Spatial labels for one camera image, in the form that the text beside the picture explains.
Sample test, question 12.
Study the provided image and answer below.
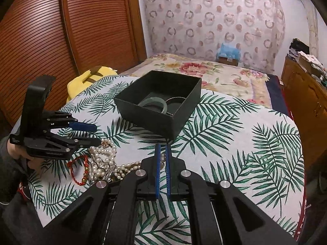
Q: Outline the thin dark bangle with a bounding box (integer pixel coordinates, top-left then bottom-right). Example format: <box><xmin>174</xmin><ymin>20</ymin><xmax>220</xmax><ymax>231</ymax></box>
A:
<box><xmin>166</xmin><ymin>96</ymin><xmax>189</xmax><ymax>117</ymax></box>

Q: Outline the wooden cabinet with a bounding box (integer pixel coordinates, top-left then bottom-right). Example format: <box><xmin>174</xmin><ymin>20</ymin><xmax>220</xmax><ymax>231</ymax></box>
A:
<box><xmin>281</xmin><ymin>56</ymin><xmax>327</xmax><ymax>173</ymax></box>

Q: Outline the stack of dark clothes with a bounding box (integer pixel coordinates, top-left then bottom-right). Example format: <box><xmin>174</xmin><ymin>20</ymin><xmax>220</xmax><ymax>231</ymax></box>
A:
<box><xmin>289</xmin><ymin>38</ymin><xmax>311</xmax><ymax>60</ymax></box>

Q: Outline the yellow plush toy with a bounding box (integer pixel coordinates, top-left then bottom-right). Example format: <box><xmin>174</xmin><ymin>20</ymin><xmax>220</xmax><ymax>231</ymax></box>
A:
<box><xmin>67</xmin><ymin>66</ymin><xmax>118</xmax><ymax>103</ymax></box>

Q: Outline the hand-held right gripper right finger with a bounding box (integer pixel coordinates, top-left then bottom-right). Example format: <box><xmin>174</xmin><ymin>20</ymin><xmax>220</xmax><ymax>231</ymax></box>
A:
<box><xmin>165</xmin><ymin>145</ymin><xmax>299</xmax><ymax>245</ymax></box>

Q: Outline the leaf print tablecloth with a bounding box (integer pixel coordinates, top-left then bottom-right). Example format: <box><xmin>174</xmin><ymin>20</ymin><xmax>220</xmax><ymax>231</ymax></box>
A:
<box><xmin>27</xmin><ymin>75</ymin><xmax>306</xmax><ymax>245</ymax></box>

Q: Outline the person's left hand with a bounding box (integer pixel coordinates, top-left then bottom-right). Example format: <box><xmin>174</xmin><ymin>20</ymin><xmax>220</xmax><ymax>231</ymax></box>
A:
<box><xmin>5</xmin><ymin>139</ymin><xmax>32</xmax><ymax>169</ymax></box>

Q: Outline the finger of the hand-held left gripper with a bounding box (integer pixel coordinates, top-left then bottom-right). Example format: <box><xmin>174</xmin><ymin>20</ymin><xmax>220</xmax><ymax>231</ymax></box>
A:
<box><xmin>42</xmin><ymin>110</ymin><xmax>97</xmax><ymax>134</ymax></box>
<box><xmin>26</xmin><ymin>132</ymin><xmax>102</xmax><ymax>161</ymax></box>

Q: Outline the green jade bangle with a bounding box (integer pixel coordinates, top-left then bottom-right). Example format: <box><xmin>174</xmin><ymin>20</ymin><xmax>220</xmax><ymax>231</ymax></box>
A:
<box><xmin>138</xmin><ymin>98</ymin><xmax>168</xmax><ymax>114</ymax></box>

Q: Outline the gold bead bracelet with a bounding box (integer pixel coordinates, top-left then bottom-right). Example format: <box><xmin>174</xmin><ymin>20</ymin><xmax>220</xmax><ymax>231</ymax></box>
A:
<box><xmin>81</xmin><ymin>163</ymin><xmax>93</xmax><ymax>185</ymax></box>

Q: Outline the circle pattern curtain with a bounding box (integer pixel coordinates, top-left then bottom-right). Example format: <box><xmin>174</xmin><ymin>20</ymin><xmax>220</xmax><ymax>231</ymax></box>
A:
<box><xmin>137</xmin><ymin>0</ymin><xmax>286</xmax><ymax>72</ymax></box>

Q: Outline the dark blue bedsheet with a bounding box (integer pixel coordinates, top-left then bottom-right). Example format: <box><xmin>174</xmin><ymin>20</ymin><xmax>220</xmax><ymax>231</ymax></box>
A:
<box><xmin>266</xmin><ymin>73</ymin><xmax>292</xmax><ymax>119</ymax></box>

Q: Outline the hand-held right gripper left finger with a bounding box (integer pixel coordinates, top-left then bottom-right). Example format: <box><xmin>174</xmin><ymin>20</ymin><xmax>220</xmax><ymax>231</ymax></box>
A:
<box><xmin>38</xmin><ymin>144</ymin><xmax>162</xmax><ymax>245</ymax></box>

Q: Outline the white pearl necklace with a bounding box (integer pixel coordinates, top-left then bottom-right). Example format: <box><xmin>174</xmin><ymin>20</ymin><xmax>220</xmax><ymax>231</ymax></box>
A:
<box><xmin>89</xmin><ymin>138</ymin><xmax>168</xmax><ymax>184</ymax></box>

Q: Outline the wooden slatted wardrobe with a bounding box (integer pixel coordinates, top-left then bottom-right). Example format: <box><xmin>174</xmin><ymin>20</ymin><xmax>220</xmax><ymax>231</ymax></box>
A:
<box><xmin>0</xmin><ymin>0</ymin><xmax>147</xmax><ymax>127</ymax></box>

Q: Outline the blue plastic bag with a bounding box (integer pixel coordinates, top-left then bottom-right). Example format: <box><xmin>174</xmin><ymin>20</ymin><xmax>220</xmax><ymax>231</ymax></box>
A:
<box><xmin>217</xmin><ymin>43</ymin><xmax>242</xmax><ymax>60</ymax></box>

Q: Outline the small brown cardboard box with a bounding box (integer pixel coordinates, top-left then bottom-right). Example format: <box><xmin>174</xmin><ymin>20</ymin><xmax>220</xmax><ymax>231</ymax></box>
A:
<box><xmin>218</xmin><ymin>56</ymin><xmax>239</xmax><ymax>66</ymax></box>

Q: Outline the white lace curtain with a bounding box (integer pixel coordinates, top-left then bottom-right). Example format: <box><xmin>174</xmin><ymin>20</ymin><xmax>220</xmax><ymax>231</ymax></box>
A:
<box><xmin>305</xmin><ymin>2</ymin><xmax>320</xmax><ymax>57</ymax></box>

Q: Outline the black cardboard box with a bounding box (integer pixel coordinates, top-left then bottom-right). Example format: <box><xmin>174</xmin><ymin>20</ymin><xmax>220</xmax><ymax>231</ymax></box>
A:
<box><xmin>114</xmin><ymin>70</ymin><xmax>202</xmax><ymax>139</ymax></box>

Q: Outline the person's left forearm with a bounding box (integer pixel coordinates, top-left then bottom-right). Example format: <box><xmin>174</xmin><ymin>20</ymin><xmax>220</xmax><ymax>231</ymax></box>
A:
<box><xmin>0</xmin><ymin>156</ymin><xmax>50</xmax><ymax>245</ymax></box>

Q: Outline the floral blanket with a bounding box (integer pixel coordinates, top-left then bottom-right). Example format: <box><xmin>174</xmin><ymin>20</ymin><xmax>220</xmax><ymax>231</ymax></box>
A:
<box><xmin>119</xmin><ymin>53</ymin><xmax>271</xmax><ymax>109</ymax></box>

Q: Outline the red string bracelet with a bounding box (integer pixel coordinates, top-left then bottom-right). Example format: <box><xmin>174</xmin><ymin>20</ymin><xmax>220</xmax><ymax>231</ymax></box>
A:
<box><xmin>67</xmin><ymin>154</ymin><xmax>90</xmax><ymax>186</ymax></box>

